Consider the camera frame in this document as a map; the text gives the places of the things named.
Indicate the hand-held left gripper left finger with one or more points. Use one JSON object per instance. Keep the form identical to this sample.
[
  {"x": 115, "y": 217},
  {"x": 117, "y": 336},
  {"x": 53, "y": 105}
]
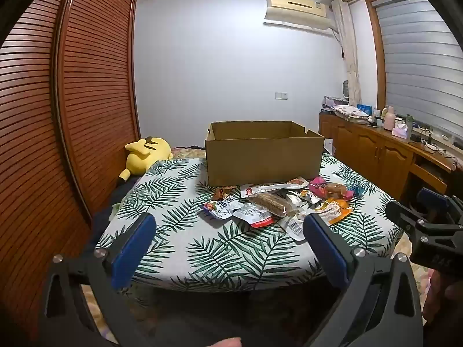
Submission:
[{"x": 132, "y": 249}]

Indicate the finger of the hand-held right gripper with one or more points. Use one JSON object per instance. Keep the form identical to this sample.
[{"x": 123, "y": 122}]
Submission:
[
  {"x": 434, "y": 200},
  {"x": 401, "y": 215}
]

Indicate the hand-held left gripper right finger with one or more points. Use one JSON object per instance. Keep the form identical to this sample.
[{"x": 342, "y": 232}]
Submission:
[{"x": 325, "y": 249}]

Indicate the pile of assorted snack packs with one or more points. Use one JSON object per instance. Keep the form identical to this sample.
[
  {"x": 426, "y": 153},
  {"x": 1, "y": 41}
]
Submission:
[{"x": 269, "y": 202}]

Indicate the white red-banded snack packet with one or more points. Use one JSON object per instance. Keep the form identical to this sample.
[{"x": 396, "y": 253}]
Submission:
[{"x": 253, "y": 214}]

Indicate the cardboard box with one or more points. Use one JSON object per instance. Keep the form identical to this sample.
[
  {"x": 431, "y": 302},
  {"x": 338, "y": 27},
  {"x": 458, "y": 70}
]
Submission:
[{"x": 260, "y": 159}]

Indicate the person's left hand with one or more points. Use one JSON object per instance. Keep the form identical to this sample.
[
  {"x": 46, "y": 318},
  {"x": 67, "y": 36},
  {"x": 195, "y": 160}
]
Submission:
[{"x": 228, "y": 342}]

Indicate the floral bedsheet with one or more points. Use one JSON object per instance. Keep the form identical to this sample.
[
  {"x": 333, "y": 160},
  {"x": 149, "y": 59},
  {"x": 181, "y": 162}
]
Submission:
[{"x": 419, "y": 278}]

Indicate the white power strip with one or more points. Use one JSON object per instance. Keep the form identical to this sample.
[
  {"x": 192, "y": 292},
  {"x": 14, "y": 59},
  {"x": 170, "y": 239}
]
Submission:
[{"x": 431, "y": 145}]

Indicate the dark blue blanket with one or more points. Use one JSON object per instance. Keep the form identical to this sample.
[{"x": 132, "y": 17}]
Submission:
[{"x": 119, "y": 191}]

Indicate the wooden sideboard cabinet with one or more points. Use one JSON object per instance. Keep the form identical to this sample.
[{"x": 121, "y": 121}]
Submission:
[{"x": 372, "y": 151}]

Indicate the pink tissue box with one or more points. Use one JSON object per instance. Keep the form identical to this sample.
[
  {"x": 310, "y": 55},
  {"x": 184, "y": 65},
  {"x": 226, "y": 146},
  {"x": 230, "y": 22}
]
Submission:
[{"x": 400, "y": 131}]

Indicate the leaf-print tablecloth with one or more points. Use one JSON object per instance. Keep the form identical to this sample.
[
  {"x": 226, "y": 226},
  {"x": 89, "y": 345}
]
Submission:
[{"x": 217, "y": 253}]

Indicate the pink kettle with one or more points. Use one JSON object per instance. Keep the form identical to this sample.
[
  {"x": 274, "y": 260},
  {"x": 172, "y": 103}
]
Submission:
[{"x": 388, "y": 119}]

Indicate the yellow plush toy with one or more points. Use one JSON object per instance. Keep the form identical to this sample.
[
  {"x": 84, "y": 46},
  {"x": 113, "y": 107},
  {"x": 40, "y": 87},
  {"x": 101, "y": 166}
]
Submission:
[{"x": 144, "y": 151}]

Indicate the blue box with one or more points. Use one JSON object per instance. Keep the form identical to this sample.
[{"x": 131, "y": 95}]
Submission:
[{"x": 364, "y": 108}]

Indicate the folded floral cloth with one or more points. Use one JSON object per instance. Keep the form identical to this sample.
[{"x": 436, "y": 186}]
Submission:
[{"x": 351, "y": 112}]

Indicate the purple cloth bundle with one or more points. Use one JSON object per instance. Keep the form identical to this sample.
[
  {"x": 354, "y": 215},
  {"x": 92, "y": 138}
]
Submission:
[{"x": 332, "y": 103}]

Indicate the small white fan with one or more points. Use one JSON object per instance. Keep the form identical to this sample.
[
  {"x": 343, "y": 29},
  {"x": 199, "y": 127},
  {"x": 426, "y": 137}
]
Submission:
[{"x": 347, "y": 90}]

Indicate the grey window blind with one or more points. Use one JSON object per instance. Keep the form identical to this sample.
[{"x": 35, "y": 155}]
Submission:
[{"x": 423, "y": 65}]

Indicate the wooden louvered wardrobe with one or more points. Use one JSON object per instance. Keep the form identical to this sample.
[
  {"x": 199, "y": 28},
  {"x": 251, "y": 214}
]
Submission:
[{"x": 72, "y": 97}]

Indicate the cream curtain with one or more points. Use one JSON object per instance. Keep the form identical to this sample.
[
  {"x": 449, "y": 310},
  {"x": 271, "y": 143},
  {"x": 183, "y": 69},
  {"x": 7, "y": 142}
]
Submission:
[{"x": 349, "y": 50}]

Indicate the wooden window frame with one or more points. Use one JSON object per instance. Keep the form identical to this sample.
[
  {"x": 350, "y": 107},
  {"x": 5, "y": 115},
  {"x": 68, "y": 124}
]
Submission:
[{"x": 378, "y": 61}]

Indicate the white wall switch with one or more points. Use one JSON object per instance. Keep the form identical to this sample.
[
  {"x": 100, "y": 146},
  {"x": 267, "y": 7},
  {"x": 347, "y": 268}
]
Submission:
[{"x": 281, "y": 95}]

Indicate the wall air conditioner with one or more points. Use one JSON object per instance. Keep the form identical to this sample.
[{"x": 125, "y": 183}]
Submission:
[{"x": 296, "y": 11}]

